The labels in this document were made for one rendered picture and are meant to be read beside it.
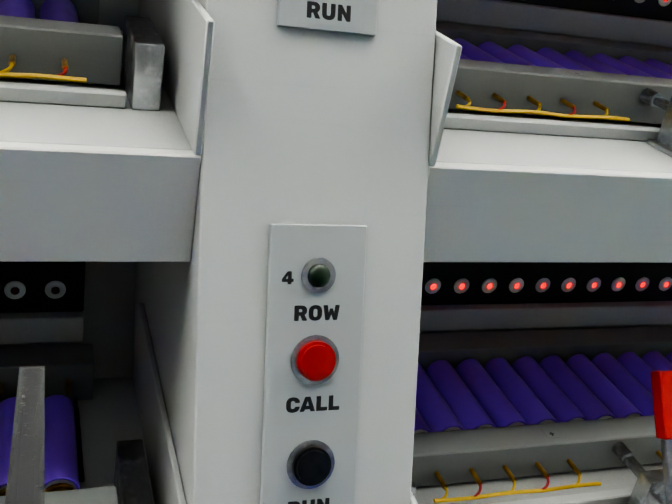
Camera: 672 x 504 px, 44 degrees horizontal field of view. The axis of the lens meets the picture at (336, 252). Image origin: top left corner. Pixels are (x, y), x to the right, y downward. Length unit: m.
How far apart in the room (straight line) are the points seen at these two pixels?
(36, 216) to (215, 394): 0.09
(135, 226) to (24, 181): 0.04
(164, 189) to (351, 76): 0.09
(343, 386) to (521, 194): 0.11
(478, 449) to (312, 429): 0.14
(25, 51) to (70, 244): 0.09
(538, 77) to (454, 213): 0.11
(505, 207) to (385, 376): 0.09
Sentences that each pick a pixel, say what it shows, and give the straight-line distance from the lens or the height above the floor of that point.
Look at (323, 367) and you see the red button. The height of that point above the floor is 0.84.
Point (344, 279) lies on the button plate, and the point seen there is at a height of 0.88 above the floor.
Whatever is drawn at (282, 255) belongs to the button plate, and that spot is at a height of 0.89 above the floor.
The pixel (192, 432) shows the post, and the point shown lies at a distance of 0.34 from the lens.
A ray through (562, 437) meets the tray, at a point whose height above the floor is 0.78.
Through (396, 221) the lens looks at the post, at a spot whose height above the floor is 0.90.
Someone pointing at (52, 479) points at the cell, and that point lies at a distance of 0.41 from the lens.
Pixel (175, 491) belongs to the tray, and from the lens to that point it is 0.37.
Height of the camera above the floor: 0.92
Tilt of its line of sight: 6 degrees down
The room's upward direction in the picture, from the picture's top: 2 degrees clockwise
